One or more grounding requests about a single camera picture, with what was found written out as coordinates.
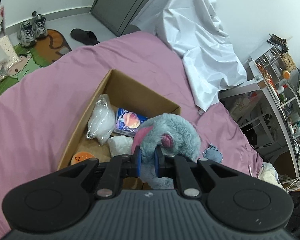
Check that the cartoon floor mat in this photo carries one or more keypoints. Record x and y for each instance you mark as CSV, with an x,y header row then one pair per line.
x,y
40,57

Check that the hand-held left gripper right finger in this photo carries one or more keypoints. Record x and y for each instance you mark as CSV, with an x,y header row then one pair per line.
x,y
157,165

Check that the wicker basket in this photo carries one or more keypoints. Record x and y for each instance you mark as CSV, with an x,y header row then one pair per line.
x,y
289,62

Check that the orange round ornament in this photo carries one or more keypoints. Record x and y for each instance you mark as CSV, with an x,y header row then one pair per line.
x,y
286,74

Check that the burger squishy toy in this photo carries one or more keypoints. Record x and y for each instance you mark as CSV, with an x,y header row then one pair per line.
x,y
81,158

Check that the white desk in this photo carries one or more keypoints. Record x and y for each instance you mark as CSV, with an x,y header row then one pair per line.
x,y
273,105

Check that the printed bag under desk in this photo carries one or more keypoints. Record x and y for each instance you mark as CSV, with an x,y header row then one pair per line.
x,y
242,108

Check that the grey white sneaker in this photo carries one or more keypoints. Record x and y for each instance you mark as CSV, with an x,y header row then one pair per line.
x,y
40,26
27,35

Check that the blue tissue pack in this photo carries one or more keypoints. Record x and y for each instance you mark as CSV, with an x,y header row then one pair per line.
x,y
126,123

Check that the dotted clear package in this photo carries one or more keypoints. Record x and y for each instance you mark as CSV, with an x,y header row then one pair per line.
x,y
1,52

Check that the white cover sheet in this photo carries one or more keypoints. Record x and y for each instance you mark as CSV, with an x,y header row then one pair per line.
x,y
202,55

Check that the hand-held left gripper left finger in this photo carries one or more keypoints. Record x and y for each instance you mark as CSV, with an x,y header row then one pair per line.
x,y
138,161

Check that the grey door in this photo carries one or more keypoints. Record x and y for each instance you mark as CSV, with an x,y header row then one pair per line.
x,y
122,5

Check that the pink bed sheet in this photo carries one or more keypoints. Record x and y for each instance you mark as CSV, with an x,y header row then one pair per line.
x,y
52,105

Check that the grey plush toy pink ears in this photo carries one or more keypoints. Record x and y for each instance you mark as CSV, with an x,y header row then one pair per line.
x,y
174,127

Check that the clear drawer organiser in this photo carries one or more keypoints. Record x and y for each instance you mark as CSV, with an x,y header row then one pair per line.
x,y
267,60

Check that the small white bundle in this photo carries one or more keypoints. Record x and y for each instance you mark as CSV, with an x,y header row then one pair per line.
x,y
120,145

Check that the white bottle red cap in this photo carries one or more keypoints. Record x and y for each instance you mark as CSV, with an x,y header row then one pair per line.
x,y
281,89

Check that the clear bag of white stuffing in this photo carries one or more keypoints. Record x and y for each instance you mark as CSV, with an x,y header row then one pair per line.
x,y
102,122

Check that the brown cardboard box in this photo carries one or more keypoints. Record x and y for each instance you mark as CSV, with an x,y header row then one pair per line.
x,y
130,90

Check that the patterned quilt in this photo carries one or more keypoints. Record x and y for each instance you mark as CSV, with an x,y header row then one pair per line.
x,y
271,175

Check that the black slipper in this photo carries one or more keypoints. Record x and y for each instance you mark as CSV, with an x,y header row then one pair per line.
x,y
85,37

